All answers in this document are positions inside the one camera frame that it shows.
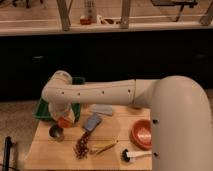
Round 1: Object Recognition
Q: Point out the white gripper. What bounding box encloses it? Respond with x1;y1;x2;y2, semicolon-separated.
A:
48;103;75;124

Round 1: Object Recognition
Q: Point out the red apple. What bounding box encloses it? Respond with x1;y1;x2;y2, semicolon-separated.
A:
57;118;73;128

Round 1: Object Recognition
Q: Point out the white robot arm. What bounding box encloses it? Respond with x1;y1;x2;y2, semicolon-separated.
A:
42;70;213;171

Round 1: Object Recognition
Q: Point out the metal cup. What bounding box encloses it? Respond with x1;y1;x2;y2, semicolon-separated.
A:
49;125;64;142

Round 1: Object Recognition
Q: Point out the green plastic tray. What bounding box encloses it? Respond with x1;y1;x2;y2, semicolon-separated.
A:
34;77;85;122

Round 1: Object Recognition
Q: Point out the red brown grapes bunch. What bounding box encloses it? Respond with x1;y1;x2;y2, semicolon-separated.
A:
74;132;90;159

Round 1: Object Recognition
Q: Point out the grey cloth piece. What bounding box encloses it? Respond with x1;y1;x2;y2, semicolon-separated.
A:
91;104;113;116

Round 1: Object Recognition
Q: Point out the yellow banana toy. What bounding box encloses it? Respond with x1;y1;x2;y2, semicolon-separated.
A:
91;141;117;154

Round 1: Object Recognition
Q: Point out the black stand left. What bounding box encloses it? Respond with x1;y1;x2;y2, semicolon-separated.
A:
2;136;12;171

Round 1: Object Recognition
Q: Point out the black white brush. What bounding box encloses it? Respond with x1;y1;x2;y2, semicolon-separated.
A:
121;149;152;162

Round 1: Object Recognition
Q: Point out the orange red bowl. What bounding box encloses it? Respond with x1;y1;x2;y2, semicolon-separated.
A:
130;119;152;150

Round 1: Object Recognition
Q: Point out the red object on shelf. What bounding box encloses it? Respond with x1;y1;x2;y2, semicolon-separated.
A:
80;16;92;25

